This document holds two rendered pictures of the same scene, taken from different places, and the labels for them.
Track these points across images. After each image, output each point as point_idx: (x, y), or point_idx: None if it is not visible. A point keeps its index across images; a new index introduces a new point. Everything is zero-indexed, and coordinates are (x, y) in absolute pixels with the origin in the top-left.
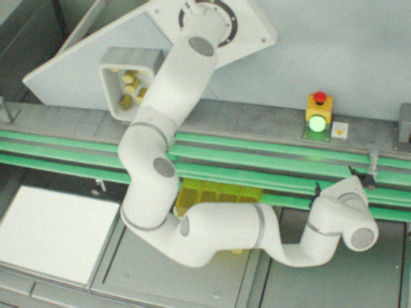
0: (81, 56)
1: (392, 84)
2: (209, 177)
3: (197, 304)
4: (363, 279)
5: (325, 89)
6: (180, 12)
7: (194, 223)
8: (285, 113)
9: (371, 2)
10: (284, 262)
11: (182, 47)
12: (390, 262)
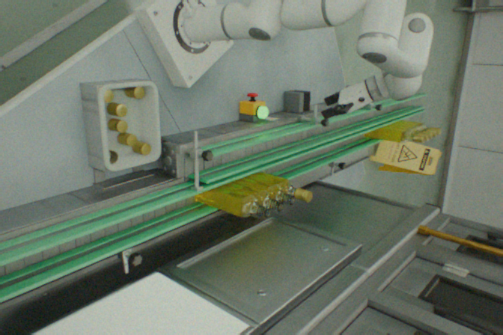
0: (37, 106)
1: (278, 78)
2: (230, 178)
3: (330, 258)
4: (349, 205)
5: (246, 94)
6: (175, 13)
7: (423, 16)
8: (231, 123)
9: None
10: (421, 78)
11: None
12: (343, 194)
